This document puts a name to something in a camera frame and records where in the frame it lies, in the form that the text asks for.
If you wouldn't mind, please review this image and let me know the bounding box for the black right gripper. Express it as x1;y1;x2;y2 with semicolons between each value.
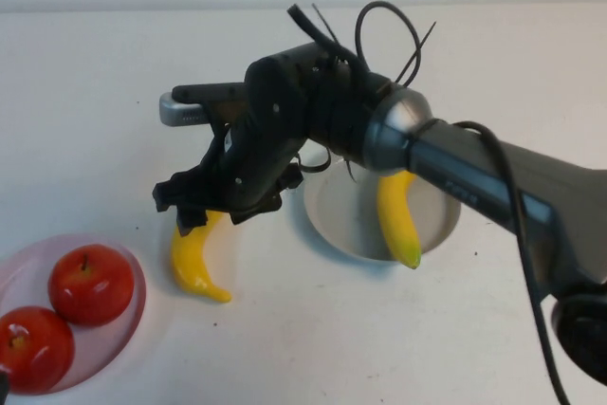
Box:
151;57;313;238

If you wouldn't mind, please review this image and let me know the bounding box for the red apple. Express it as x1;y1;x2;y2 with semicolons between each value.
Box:
46;243;135;328
0;305;76;395

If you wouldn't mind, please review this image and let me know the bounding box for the yellow banana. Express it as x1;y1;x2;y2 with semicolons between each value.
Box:
170;210;233;304
376;170;423;269

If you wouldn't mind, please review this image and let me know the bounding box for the grey-blue round plate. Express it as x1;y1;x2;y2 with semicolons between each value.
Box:
302;146;462;265

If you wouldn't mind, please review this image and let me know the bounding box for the pink round plate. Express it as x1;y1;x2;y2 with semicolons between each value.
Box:
0;232;147;396

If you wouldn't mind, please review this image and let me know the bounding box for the black zip tie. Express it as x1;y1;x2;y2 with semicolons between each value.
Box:
355;0;437;88
296;148;333;176

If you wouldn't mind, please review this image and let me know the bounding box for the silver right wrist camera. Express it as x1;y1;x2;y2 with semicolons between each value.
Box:
158;83;248;127

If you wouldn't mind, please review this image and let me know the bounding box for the thick black cable stub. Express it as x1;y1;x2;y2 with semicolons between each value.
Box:
286;4;366;69

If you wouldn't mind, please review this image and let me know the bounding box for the black right camera cable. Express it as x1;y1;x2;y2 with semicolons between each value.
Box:
452;120;570;405

